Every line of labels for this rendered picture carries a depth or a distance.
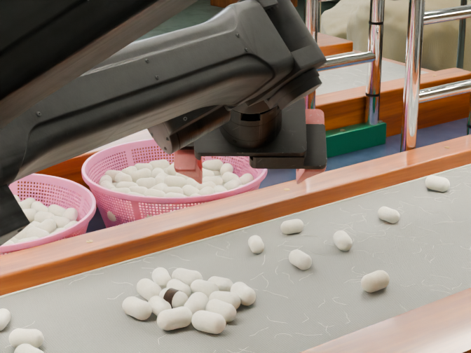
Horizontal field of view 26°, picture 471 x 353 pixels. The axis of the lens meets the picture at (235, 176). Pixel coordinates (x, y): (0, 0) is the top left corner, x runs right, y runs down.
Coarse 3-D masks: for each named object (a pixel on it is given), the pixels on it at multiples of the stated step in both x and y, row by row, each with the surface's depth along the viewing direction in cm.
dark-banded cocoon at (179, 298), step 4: (168, 288) 111; (160, 292) 111; (164, 292) 111; (180, 292) 110; (176, 296) 110; (180, 296) 110; (184, 296) 110; (172, 300) 110; (176, 300) 110; (180, 300) 110; (184, 300) 110; (172, 304) 110; (176, 304) 110; (180, 304) 110
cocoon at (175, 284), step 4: (172, 280) 114; (176, 280) 113; (168, 284) 113; (172, 284) 113; (176, 284) 113; (180, 284) 112; (184, 284) 112; (176, 288) 112; (180, 288) 112; (184, 288) 112; (188, 288) 112; (184, 292) 112; (188, 292) 112; (188, 296) 112
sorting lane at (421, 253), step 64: (384, 192) 145; (448, 192) 145; (192, 256) 124; (256, 256) 124; (320, 256) 124; (384, 256) 124; (448, 256) 124; (64, 320) 109; (128, 320) 109; (256, 320) 109; (320, 320) 109
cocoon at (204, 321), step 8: (200, 312) 106; (208, 312) 106; (192, 320) 106; (200, 320) 105; (208, 320) 105; (216, 320) 105; (224, 320) 105; (200, 328) 105; (208, 328) 105; (216, 328) 105
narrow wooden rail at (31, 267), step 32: (384, 160) 150; (416, 160) 150; (448, 160) 153; (256, 192) 138; (288, 192) 138; (320, 192) 139; (352, 192) 143; (128, 224) 127; (160, 224) 127; (192, 224) 127; (224, 224) 130; (0, 256) 118; (32, 256) 118; (64, 256) 118; (96, 256) 120; (128, 256) 123; (0, 288) 113
